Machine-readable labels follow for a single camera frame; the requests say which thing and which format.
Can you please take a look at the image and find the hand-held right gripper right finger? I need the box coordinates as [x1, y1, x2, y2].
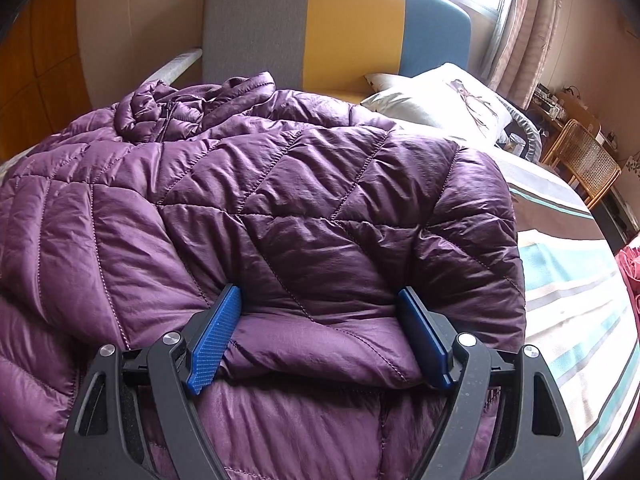
[397, 286, 583, 480]

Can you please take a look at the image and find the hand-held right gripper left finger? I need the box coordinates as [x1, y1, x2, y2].
[56, 284, 243, 480]

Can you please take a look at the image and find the purple quilted down jacket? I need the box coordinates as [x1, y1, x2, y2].
[0, 71, 526, 480]

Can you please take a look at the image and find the striped bed sheet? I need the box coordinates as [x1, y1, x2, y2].
[495, 147, 633, 480]

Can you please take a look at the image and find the red ruffled blanket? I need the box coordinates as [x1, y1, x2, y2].
[614, 240, 640, 311]

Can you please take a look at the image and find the white deer print pillow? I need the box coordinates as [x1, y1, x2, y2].
[361, 62, 513, 141]

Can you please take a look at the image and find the rattan chair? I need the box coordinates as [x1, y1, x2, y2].
[542, 119, 622, 210]

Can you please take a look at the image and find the small grey pillow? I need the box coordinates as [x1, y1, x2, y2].
[365, 73, 412, 92]

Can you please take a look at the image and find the cluttered wooden desk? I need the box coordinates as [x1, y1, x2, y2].
[530, 85, 621, 151]

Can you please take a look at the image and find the pink patterned curtain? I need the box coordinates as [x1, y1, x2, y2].
[487, 0, 571, 111]

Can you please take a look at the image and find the grey yellow blue sofa chair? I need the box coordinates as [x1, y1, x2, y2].
[145, 0, 543, 161]

